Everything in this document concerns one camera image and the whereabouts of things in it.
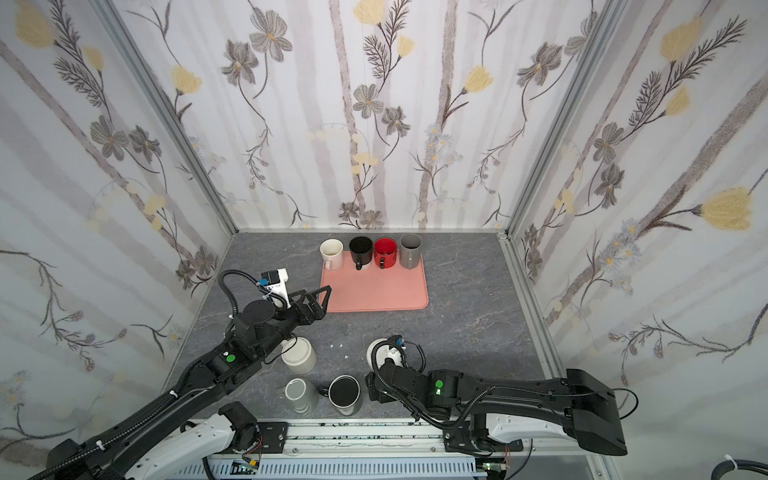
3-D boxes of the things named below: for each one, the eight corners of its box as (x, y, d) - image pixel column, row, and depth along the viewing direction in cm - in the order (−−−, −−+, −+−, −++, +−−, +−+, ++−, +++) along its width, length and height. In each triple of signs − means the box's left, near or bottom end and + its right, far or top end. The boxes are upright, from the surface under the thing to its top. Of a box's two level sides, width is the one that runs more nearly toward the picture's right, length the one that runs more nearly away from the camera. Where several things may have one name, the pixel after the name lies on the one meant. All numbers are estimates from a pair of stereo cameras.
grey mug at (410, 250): (400, 274, 109) (401, 256, 100) (399, 251, 116) (400, 233, 107) (420, 275, 109) (424, 257, 100) (419, 252, 116) (421, 233, 108)
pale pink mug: (330, 278, 107) (326, 263, 100) (321, 257, 113) (317, 241, 106) (350, 271, 109) (348, 256, 102) (341, 250, 115) (338, 235, 108)
